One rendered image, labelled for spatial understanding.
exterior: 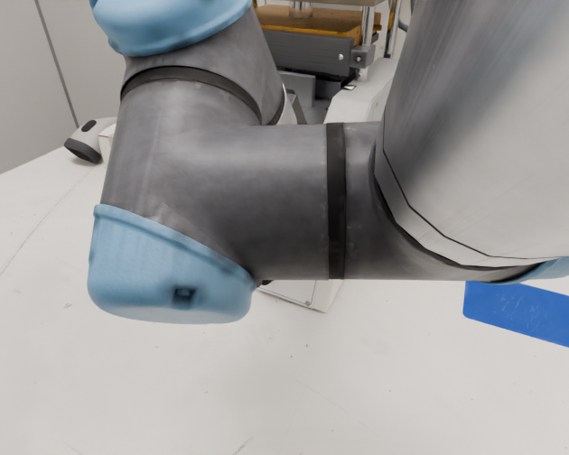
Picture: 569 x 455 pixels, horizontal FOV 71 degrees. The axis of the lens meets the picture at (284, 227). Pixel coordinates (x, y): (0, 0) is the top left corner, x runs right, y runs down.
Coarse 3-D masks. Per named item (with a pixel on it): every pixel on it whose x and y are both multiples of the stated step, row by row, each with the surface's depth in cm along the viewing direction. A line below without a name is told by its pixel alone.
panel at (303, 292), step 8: (280, 280) 55; (288, 280) 54; (296, 280) 54; (304, 280) 53; (312, 280) 53; (264, 288) 56; (272, 288) 55; (280, 288) 55; (288, 288) 54; (296, 288) 54; (304, 288) 53; (312, 288) 53; (280, 296) 55; (288, 296) 55; (296, 296) 54; (304, 296) 54; (312, 296) 53; (304, 304) 54; (312, 304) 53
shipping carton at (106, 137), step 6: (108, 126) 82; (114, 126) 82; (102, 132) 80; (108, 132) 80; (114, 132) 79; (102, 138) 79; (108, 138) 78; (102, 144) 80; (108, 144) 79; (102, 150) 81; (108, 150) 80; (108, 156) 81
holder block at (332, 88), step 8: (352, 72) 59; (320, 80) 56; (328, 80) 56; (336, 80) 56; (344, 80) 56; (320, 88) 57; (328, 88) 56; (336, 88) 56; (320, 96) 57; (328, 96) 57
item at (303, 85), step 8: (280, 72) 54; (288, 72) 53; (288, 80) 54; (296, 80) 53; (304, 80) 52; (312, 80) 52; (296, 88) 54; (304, 88) 53; (312, 88) 53; (304, 96) 54; (312, 96) 53; (304, 104) 54; (312, 104) 54; (320, 104) 55; (328, 104) 55; (304, 112) 53; (312, 112) 53; (320, 112) 53; (312, 120) 50; (320, 120) 50
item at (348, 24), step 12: (264, 12) 63; (276, 12) 63; (288, 12) 63; (300, 12) 58; (312, 12) 63; (324, 12) 63; (336, 12) 63; (348, 12) 63; (360, 12) 63; (264, 24) 55; (276, 24) 55; (288, 24) 55; (300, 24) 55; (312, 24) 55; (324, 24) 55; (336, 24) 55; (348, 24) 55; (348, 36) 52; (372, 36) 63
